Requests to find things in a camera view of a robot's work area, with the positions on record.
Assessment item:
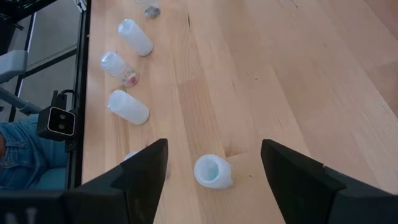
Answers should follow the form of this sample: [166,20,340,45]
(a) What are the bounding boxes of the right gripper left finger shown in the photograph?
[64,138,169,224]

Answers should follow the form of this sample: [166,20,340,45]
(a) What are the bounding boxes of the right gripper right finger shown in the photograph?
[260,138,398,224]

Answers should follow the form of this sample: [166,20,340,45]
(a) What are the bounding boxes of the translucent white bottle blue contents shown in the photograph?
[193,154,234,190]

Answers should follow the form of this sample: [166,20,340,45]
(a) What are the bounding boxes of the translucent white plastic bottle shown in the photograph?
[117,18,154,57]
[107,90,150,126]

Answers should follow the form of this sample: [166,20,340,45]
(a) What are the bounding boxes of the clear bottle with red pills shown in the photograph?
[99,51,140,88]

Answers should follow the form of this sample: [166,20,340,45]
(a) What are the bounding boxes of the person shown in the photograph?
[0,113,71,189]

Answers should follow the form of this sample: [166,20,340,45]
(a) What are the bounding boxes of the clear bottle with grey pills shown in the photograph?
[134,0,161,19]

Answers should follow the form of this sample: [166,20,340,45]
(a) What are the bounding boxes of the black equipment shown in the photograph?
[0,0,60,56]

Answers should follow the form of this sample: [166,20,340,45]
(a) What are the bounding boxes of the black table-level camera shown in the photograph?
[36,105,77,142]

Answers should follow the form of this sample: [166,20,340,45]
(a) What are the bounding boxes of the black camera cable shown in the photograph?
[50,89,78,110]

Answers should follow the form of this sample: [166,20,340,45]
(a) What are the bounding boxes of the black table edge frame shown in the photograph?
[64,0,92,190]

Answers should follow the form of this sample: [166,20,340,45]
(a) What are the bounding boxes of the black stand frame bar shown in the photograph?
[8,11,78,123]

